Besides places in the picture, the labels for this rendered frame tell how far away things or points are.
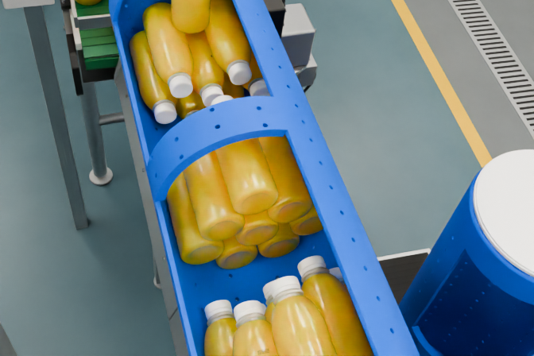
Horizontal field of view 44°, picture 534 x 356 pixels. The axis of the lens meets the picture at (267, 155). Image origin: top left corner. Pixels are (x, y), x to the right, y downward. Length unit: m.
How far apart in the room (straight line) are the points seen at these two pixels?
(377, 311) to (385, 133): 1.85
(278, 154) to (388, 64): 1.94
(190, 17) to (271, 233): 0.41
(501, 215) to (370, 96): 1.63
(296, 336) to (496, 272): 0.46
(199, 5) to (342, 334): 0.60
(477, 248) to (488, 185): 0.11
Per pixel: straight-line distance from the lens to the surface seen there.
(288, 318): 0.83
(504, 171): 1.25
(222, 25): 1.20
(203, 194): 0.98
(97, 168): 2.32
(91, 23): 1.48
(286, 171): 0.99
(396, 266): 2.12
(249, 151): 0.96
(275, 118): 0.94
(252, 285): 1.09
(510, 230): 1.18
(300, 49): 1.68
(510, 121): 2.88
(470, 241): 1.20
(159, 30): 1.21
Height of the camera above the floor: 1.93
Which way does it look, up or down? 52 degrees down
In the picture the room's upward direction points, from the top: 9 degrees clockwise
